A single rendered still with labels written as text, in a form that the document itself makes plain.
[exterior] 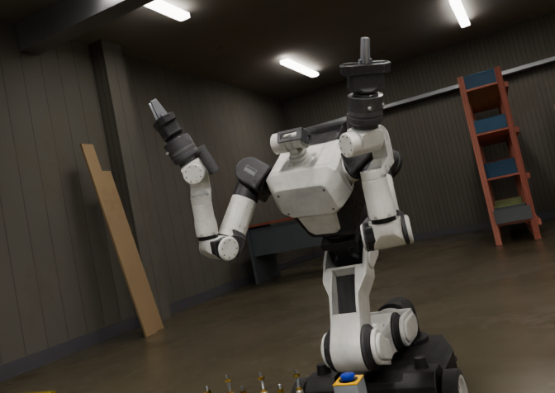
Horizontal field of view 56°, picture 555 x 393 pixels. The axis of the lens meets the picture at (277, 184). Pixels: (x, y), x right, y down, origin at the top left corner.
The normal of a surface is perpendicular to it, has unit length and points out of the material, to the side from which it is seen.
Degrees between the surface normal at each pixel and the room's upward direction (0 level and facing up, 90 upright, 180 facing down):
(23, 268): 90
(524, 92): 90
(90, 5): 90
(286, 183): 83
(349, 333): 54
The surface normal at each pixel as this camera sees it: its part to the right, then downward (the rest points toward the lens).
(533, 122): -0.44, 0.02
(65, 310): 0.88, -0.21
